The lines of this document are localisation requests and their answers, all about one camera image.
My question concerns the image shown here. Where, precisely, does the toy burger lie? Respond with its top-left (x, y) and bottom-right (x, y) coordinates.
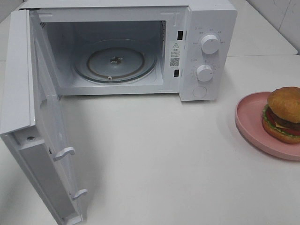
top-left (262, 87), bottom-right (300, 144)

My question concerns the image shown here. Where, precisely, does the white microwave knob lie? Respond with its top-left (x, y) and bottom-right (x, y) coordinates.
top-left (201, 34), bottom-right (220, 54)
top-left (196, 64), bottom-right (214, 82)

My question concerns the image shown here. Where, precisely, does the round white door release button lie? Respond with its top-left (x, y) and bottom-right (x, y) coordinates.
top-left (193, 86), bottom-right (207, 98)

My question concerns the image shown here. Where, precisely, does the white microwave door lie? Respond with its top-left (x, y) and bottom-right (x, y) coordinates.
top-left (0, 9), bottom-right (87, 225)

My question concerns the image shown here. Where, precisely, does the glass microwave turntable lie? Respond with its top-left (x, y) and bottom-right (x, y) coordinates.
top-left (74, 39), bottom-right (157, 84)

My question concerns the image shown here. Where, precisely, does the white microwave oven body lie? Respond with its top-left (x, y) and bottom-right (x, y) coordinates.
top-left (18, 0), bottom-right (237, 101)

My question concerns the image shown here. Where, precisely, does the pink round plate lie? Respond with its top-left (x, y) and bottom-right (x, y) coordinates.
top-left (235, 92), bottom-right (300, 161)

